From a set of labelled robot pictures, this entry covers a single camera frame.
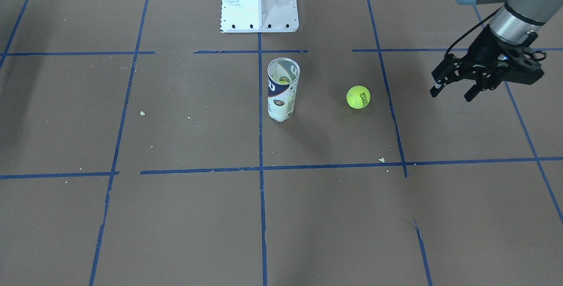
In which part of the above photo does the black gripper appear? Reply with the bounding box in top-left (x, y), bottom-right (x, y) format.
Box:
top-left (430, 26), bottom-right (545, 102)

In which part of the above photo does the yellow tennis ball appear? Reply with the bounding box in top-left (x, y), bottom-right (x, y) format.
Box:
top-left (346, 85), bottom-right (371, 109)

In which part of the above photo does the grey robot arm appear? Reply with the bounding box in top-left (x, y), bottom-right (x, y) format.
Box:
top-left (430, 0), bottom-right (563, 102)

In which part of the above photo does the clear tennis ball can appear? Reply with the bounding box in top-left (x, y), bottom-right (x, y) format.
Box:
top-left (267, 58), bottom-right (301, 122)

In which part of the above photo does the yellow ball inside can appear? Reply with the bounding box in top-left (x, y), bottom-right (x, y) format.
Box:
top-left (276, 76), bottom-right (290, 85)

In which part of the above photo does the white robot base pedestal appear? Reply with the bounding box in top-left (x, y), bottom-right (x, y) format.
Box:
top-left (220, 0), bottom-right (300, 33)

